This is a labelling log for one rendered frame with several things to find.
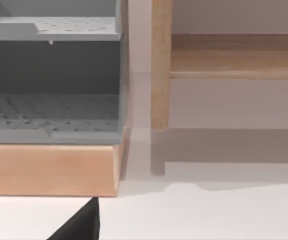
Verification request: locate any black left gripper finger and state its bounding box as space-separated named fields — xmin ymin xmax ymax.
xmin=46 ymin=196 xmax=101 ymax=240

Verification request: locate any pale wooden drawer front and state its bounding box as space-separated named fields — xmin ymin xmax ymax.
xmin=0 ymin=126 xmax=127 ymax=198

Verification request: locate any grey pierced drawer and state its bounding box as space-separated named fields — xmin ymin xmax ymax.
xmin=0 ymin=0 xmax=130 ymax=145

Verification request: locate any wooden open shelf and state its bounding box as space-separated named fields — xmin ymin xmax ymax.
xmin=150 ymin=0 xmax=288 ymax=132

